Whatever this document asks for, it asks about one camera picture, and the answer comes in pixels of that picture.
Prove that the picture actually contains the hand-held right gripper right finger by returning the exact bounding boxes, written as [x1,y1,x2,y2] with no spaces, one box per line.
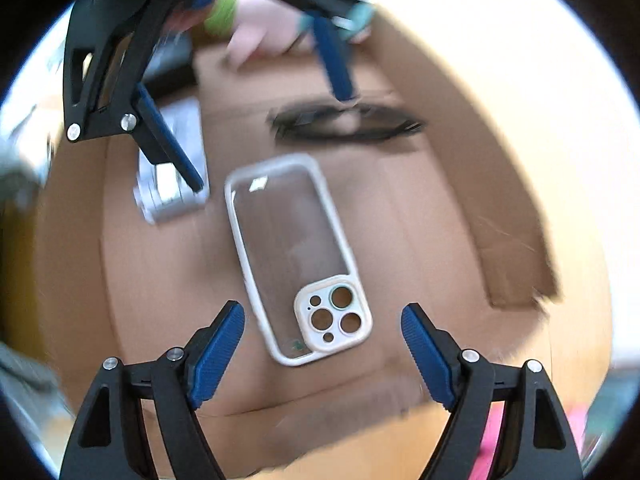
[400,303,585,480]

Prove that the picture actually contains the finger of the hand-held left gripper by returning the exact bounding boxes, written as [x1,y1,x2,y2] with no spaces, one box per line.
[240,0,361,103]
[62,0,206,192]

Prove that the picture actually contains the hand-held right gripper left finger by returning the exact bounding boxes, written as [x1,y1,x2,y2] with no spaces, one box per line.
[59,300,246,480]

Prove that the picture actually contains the grey phone stand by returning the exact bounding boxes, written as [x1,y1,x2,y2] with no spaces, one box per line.
[132,99,208,225]

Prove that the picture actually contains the black charger box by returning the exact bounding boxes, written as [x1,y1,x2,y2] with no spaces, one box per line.
[142,30,197,83]

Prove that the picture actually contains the black sunglasses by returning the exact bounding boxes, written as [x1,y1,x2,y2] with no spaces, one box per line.
[267,102,426,147]

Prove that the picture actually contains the clear beige phone case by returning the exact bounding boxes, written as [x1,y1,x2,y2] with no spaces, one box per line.
[224,153,373,367]

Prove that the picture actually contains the cardboard box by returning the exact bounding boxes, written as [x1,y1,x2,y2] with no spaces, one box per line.
[30,5,561,421]

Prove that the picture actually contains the blue pink green plush toy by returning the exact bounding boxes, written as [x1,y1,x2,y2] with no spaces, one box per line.
[205,0,373,66]

